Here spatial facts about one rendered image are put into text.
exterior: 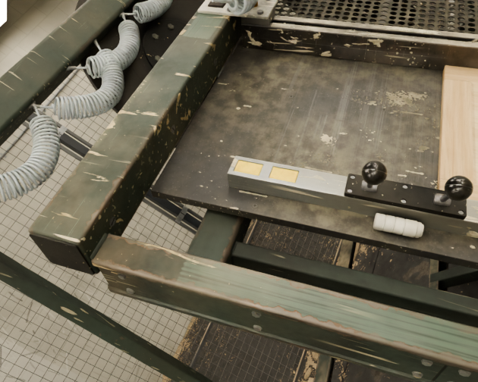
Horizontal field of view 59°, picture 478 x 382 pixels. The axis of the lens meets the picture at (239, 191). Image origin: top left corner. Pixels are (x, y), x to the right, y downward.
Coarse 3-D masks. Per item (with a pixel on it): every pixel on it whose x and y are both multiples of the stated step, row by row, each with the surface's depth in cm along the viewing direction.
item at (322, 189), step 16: (240, 160) 83; (256, 160) 83; (240, 176) 80; (256, 176) 80; (304, 176) 79; (320, 176) 79; (336, 176) 79; (256, 192) 82; (272, 192) 81; (288, 192) 79; (304, 192) 78; (320, 192) 76; (336, 192) 76; (336, 208) 78; (352, 208) 77; (368, 208) 76; (384, 208) 74; (400, 208) 73; (432, 224) 73; (448, 224) 72; (464, 224) 71
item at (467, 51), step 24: (264, 0) 111; (264, 24) 110; (288, 24) 109; (312, 24) 109; (336, 24) 107; (360, 24) 106; (264, 48) 114; (288, 48) 112; (312, 48) 110; (336, 48) 108; (360, 48) 106; (384, 48) 104; (408, 48) 102; (432, 48) 100; (456, 48) 98
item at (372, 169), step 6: (372, 162) 64; (378, 162) 64; (366, 168) 64; (372, 168) 64; (378, 168) 63; (384, 168) 64; (366, 174) 64; (372, 174) 63; (378, 174) 63; (384, 174) 64; (366, 180) 65; (372, 180) 64; (378, 180) 64; (384, 180) 64; (366, 186) 74; (372, 186) 74; (372, 192) 74
